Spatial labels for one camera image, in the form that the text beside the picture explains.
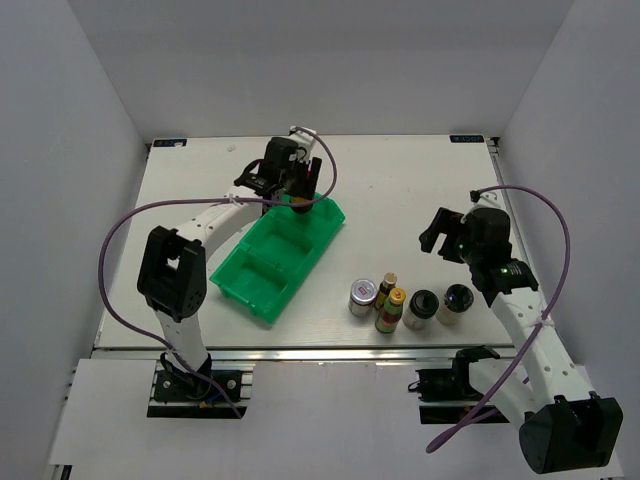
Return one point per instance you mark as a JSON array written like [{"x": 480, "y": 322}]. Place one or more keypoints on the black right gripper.
[{"x": 428, "y": 238}]

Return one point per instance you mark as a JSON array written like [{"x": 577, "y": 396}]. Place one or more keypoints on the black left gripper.
[{"x": 307, "y": 187}]

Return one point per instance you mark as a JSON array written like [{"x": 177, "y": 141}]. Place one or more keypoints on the red cap sauce bottle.
[{"x": 301, "y": 205}]

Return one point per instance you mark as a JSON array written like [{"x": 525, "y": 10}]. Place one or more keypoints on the silver lid glass jar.
[{"x": 363, "y": 294}]

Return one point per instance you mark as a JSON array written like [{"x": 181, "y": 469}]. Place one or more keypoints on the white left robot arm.
[{"x": 178, "y": 262}]

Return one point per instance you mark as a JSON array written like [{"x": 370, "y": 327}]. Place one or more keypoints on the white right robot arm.
[{"x": 562, "y": 423}]

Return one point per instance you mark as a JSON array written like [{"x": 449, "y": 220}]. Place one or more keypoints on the black grinder white jar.
[{"x": 456, "y": 301}]

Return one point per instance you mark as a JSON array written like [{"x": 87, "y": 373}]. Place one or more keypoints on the black lid spice jar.
[{"x": 422, "y": 306}]

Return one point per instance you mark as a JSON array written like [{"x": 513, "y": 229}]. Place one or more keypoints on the yellow label brown bottle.
[{"x": 387, "y": 284}]

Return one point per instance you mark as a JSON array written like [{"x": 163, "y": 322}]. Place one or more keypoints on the green label sauce bottle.
[{"x": 391, "y": 311}]

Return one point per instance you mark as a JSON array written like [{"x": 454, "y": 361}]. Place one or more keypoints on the blue label sticker right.
[{"x": 462, "y": 138}]

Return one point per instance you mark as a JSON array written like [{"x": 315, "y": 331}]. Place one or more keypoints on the blue label sticker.
[
  {"x": 169, "y": 143},
  {"x": 462, "y": 138}
]

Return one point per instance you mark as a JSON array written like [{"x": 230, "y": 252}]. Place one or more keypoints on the green plastic divided bin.
[{"x": 273, "y": 259}]

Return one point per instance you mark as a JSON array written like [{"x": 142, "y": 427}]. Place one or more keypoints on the blue label sticker left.
[{"x": 169, "y": 143}]

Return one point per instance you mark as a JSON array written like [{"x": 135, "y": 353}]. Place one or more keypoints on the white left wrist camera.
[{"x": 305, "y": 143}]

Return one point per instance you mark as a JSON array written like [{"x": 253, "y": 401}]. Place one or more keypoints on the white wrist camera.
[
  {"x": 487, "y": 199},
  {"x": 305, "y": 143}
]

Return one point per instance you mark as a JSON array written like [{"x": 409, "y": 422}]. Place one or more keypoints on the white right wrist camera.
[{"x": 487, "y": 199}]

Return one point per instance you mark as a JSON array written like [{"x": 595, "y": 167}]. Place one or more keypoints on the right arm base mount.
[{"x": 441, "y": 400}]

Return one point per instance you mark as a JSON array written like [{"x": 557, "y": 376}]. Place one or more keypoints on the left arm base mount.
[{"x": 171, "y": 398}]

